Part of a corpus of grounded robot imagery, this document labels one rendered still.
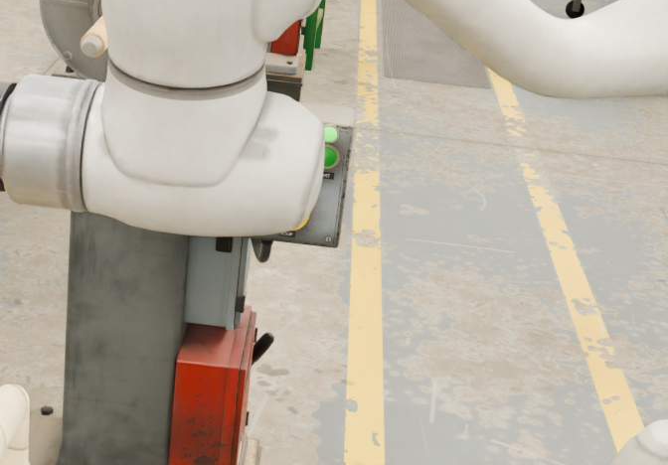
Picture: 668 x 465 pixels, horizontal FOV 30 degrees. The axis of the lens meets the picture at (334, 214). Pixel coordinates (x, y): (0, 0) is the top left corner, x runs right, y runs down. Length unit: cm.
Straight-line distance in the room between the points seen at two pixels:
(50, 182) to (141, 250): 129
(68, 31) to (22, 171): 104
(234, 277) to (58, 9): 58
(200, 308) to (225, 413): 19
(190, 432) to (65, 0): 82
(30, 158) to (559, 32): 42
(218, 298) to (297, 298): 170
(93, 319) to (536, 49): 137
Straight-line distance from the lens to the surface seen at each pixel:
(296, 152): 81
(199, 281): 217
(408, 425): 329
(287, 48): 542
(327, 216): 189
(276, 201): 81
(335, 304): 386
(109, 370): 224
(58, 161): 83
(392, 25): 763
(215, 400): 221
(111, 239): 213
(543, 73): 99
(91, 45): 162
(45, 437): 256
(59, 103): 84
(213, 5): 75
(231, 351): 222
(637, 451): 145
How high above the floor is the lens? 167
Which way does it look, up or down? 22 degrees down
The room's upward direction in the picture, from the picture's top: 7 degrees clockwise
